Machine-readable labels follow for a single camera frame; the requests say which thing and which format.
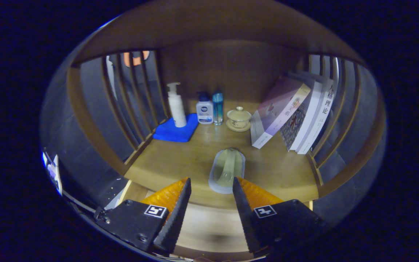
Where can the white book black lettering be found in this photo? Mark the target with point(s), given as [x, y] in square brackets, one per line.
[326, 105]

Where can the white pump bottle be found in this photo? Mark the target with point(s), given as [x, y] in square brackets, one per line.
[177, 109]

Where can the wooden drawer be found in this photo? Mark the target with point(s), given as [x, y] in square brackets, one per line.
[209, 222]

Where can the blue folded cloth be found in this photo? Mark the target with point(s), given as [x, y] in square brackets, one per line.
[173, 133]

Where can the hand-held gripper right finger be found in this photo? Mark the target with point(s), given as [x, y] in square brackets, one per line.
[246, 218]

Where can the wooden cabinet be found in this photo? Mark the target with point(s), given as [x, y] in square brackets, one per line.
[231, 62]

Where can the white blue lotion bottle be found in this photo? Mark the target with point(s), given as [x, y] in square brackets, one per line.
[204, 111]

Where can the purple white book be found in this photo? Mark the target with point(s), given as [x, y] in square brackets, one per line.
[278, 105]

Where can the clear blue bottle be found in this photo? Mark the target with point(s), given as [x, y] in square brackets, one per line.
[218, 107]

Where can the beige lidded tea cup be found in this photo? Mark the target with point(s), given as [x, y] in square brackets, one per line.
[238, 117]

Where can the dark patterned book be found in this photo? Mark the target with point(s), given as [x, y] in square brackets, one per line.
[293, 125]

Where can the wooden countertop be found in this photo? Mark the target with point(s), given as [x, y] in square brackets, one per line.
[180, 160]

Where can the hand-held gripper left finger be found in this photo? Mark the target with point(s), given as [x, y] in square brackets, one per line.
[175, 218]

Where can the wall poster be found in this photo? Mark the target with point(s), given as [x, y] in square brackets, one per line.
[53, 171]

